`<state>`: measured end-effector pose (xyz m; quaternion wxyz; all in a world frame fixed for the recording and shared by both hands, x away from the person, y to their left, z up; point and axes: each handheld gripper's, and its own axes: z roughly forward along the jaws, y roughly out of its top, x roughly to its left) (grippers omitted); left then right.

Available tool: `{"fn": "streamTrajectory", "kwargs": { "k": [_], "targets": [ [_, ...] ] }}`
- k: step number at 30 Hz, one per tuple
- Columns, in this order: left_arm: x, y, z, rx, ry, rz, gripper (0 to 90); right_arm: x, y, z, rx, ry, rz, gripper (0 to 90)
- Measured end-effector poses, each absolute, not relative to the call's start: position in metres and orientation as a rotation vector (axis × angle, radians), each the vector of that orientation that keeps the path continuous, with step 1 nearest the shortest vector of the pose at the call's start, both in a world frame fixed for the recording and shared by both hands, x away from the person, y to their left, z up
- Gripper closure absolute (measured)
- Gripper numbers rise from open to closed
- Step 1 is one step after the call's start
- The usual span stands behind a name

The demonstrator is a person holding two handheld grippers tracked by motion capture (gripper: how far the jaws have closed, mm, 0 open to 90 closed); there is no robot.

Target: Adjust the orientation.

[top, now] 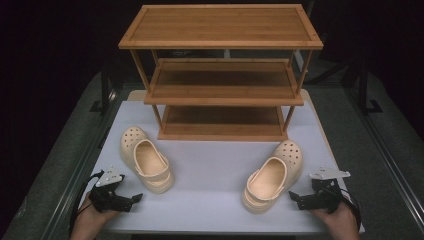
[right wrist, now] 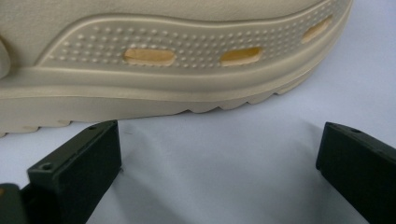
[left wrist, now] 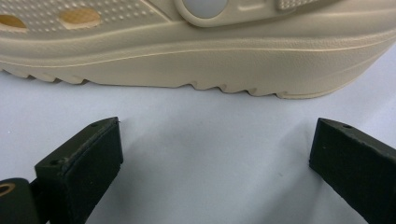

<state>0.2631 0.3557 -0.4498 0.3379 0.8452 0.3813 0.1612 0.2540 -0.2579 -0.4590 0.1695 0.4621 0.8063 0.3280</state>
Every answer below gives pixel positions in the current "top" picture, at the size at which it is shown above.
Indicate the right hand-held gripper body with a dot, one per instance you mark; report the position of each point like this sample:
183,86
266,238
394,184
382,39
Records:
321,198

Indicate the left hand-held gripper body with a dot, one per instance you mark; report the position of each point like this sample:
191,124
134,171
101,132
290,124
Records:
108,200

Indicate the beige clog shoe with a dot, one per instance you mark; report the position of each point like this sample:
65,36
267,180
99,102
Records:
150,161
270,180

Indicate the wooden three-tier shoe rack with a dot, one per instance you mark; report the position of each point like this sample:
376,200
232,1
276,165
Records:
220,26

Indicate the person's right hand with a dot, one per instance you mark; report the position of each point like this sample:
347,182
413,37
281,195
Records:
340,223

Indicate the person's left hand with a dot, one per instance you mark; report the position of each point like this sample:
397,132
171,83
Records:
86,223

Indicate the white table mat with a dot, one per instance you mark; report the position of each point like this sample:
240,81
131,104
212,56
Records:
206,166

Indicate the black metal stand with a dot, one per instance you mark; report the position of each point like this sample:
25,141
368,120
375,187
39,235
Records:
105,90
364,90

